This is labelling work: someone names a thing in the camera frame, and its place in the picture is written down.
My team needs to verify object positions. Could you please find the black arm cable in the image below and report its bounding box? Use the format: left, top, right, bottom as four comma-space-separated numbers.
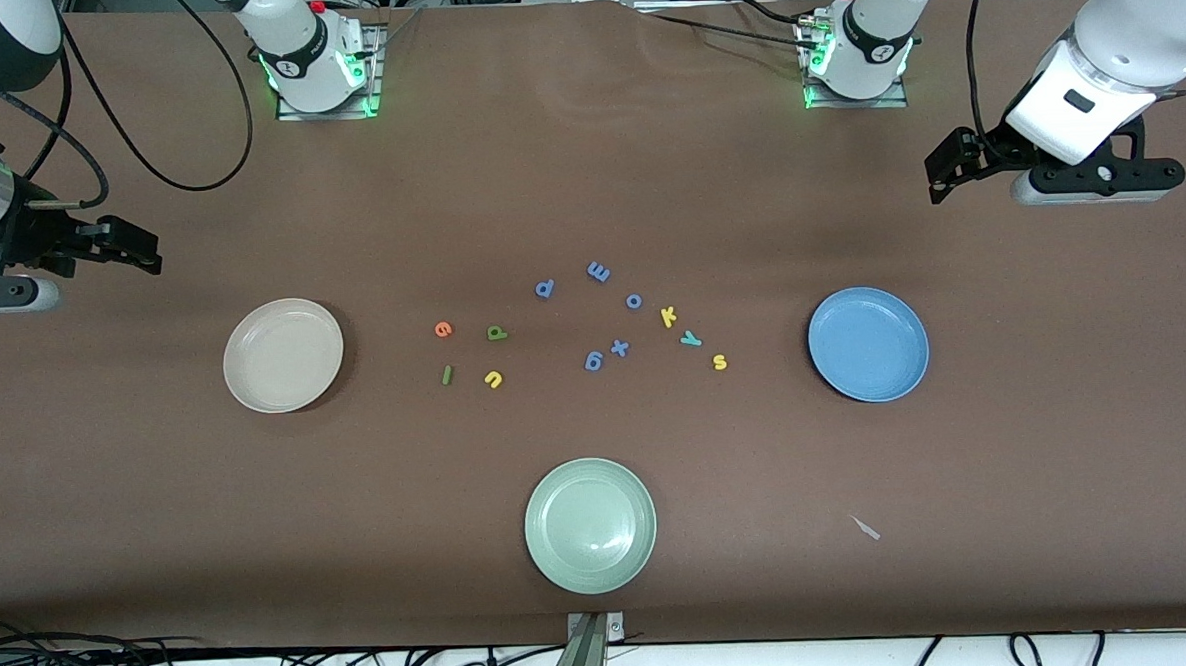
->
0, 0, 258, 214
964, 0, 1008, 147

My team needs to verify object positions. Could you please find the beige brown plate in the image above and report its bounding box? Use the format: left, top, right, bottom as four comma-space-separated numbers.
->
219, 296, 348, 417

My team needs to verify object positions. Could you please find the pale green plate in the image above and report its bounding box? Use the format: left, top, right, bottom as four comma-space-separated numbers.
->
521, 454, 661, 598

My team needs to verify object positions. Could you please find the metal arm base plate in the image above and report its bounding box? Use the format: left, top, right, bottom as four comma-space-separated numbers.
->
799, 11, 910, 113
272, 22, 387, 123

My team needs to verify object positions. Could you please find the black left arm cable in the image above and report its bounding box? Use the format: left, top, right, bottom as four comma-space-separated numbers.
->
964, 0, 1008, 147

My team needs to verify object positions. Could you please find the blue plate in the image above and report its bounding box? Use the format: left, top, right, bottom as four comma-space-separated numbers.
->
804, 283, 933, 407

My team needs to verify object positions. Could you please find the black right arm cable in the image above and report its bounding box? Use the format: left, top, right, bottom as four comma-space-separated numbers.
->
0, 0, 258, 214

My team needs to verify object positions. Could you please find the black cable bundle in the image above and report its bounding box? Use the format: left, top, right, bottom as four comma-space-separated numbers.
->
0, 604, 568, 666

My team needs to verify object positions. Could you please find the black cable on mat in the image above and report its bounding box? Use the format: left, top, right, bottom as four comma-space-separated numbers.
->
639, 0, 827, 62

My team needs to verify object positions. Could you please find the brown table mat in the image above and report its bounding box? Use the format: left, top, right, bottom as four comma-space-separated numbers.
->
0, 0, 1186, 666

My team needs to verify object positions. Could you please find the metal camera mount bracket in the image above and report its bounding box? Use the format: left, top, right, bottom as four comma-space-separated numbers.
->
540, 610, 629, 666

